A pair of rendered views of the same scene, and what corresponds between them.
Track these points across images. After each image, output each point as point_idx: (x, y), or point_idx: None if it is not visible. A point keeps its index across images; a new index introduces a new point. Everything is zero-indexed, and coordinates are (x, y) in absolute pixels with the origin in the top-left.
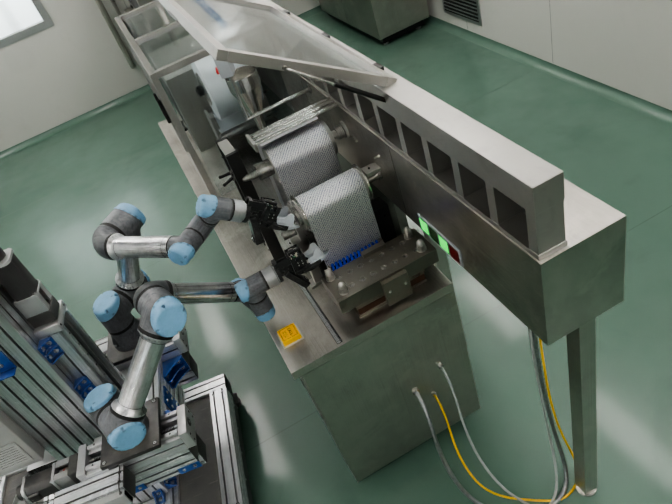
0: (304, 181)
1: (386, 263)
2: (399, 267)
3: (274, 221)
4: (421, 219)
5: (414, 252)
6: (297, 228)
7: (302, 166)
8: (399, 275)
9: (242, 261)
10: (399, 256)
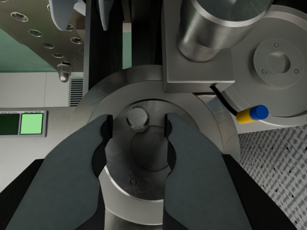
0: (281, 146)
1: (46, 38)
2: (29, 44)
3: (172, 221)
4: (33, 133)
5: (60, 61)
6: (165, 71)
7: (279, 193)
8: (11, 36)
9: None
10: (59, 51)
